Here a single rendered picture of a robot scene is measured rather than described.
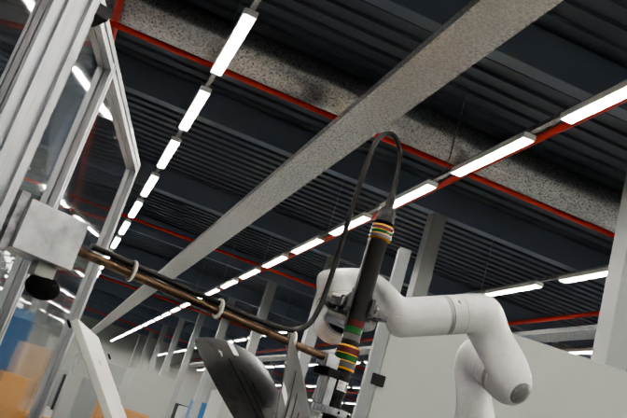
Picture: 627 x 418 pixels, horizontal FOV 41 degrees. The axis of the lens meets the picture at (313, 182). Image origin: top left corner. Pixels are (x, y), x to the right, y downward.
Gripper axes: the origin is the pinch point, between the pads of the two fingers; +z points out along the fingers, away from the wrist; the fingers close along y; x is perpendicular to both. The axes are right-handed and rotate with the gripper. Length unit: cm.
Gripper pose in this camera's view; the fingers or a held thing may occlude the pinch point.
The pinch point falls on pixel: (359, 304)
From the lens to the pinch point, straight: 157.5
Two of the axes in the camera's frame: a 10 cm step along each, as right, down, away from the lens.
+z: 1.4, -2.9, -9.5
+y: -9.5, -3.2, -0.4
